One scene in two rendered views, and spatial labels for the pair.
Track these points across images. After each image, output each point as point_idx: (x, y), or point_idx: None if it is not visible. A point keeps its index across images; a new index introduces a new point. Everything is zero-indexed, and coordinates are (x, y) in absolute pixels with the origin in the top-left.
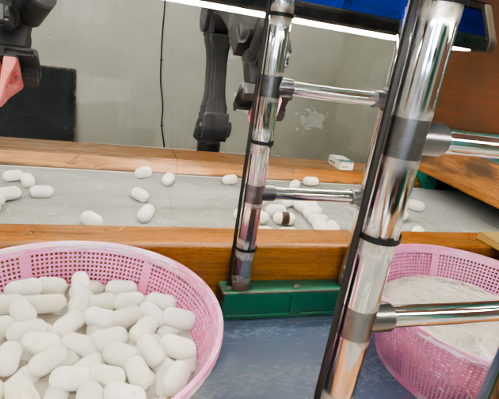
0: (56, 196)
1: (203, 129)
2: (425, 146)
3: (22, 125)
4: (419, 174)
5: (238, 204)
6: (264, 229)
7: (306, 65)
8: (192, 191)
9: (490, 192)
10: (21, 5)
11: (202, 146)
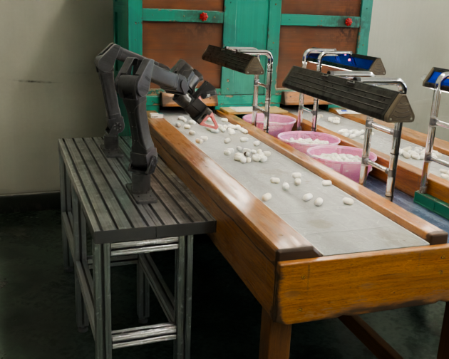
0: (236, 149)
1: (124, 126)
2: None
3: None
4: (153, 110)
5: (268, 117)
6: (249, 128)
7: None
8: (208, 138)
9: (206, 102)
10: (196, 85)
11: (117, 138)
